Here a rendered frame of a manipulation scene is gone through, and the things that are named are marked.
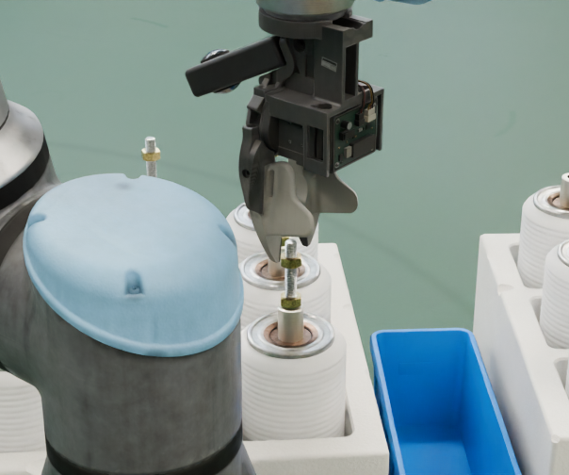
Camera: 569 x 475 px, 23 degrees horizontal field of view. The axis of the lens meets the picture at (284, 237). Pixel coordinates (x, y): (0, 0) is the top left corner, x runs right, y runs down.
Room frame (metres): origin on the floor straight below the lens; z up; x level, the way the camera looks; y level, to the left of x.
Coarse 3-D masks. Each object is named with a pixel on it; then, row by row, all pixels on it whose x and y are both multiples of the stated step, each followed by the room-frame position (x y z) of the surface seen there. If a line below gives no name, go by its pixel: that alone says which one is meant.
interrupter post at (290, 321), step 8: (280, 304) 1.01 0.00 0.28; (280, 312) 1.01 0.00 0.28; (288, 312) 1.00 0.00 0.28; (296, 312) 1.00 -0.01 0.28; (280, 320) 1.01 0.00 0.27; (288, 320) 1.00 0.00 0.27; (296, 320) 1.00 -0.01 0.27; (280, 328) 1.01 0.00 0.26; (288, 328) 1.00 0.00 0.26; (296, 328) 1.00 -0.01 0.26; (280, 336) 1.01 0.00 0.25; (288, 336) 1.00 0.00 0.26; (296, 336) 1.00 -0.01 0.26
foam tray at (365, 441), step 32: (320, 256) 1.30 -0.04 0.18; (352, 320) 1.16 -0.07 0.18; (352, 352) 1.10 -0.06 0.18; (352, 384) 1.05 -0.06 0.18; (352, 416) 1.00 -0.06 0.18; (256, 448) 0.95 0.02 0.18; (288, 448) 0.95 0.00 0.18; (320, 448) 0.95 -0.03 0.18; (352, 448) 0.95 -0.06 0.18; (384, 448) 0.95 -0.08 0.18
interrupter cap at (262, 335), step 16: (256, 320) 1.03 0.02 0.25; (272, 320) 1.03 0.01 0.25; (304, 320) 1.03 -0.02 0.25; (320, 320) 1.03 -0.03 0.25; (256, 336) 1.01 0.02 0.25; (272, 336) 1.01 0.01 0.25; (304, 336) 1.01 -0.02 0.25; (320, 336) 1.01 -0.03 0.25; (272, 352) 0.98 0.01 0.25; (288, 352) 0.98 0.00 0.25; (304, 352) 0.98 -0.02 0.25; (320, 352) 0.98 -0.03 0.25
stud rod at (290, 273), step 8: (288, 240) 1.01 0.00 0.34; (288, 248) 1.01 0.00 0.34; (296, 248) 1.01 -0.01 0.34; (288, 256) 1.01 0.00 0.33; (296, 256) 1.01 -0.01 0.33; (288, 272) 1.01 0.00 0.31; (296, 272) 1.01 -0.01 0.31; (288, 280) 1.01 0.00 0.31; (296, 280) 1.01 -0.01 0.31; (288, 288) 1.01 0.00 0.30; (296, 288) 1.01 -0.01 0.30; (288, 296) 1.01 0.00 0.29; (296, 296) 1.01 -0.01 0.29
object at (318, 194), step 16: (288, 160) 1.03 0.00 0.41; (304, 176) 1.02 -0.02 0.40; (320, 176) 1.02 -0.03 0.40; (336, 176) 1.01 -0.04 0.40; (304, 192) 1.03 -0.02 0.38; (320, 192) 1.02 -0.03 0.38; (336, 192) 1.01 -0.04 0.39; (352, 192) 1.00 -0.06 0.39; (320, 208) 1.03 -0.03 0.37; (336, 208) 1.02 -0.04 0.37; (352, 208) 1.01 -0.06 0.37; (304, 240) 1.02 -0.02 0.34
